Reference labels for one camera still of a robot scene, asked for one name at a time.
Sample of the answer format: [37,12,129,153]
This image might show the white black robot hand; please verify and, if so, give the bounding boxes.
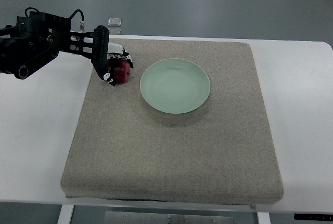
[104,42,134,86]

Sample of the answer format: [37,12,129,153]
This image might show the red apple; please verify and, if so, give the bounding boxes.
[107,59,131,84]

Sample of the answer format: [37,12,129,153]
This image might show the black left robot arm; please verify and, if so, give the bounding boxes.
[1,7,109,80]

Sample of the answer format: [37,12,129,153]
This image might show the lower floor outlet plate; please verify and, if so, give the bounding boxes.
[109,28,121,35]

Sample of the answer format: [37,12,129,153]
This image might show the floor outlet plate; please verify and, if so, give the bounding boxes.
[109,28,121,35]
[108,18,122,27]

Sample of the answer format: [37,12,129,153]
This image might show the upper floor outlet plate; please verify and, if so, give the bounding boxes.
[108,18,122,27]

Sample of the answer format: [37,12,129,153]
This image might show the light green plate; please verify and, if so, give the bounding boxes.
[140,58,210,114]

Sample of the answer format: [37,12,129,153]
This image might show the beige fabric cushion mat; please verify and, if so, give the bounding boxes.
[60,38,284,205]

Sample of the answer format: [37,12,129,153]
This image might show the white table leg left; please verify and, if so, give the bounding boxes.
[57,204,74,224]

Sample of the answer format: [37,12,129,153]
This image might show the white table leg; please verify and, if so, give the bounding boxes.
[257,212,271,224]
[57,204,74,224]

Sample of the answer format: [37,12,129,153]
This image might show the white table leg right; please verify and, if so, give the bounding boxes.
[257,212,271,224]

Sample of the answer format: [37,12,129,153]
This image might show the black table control panel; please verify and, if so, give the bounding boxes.
[293,213,333,221]

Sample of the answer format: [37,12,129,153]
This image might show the metal table base plate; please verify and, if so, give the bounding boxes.
[104,211,235,224]

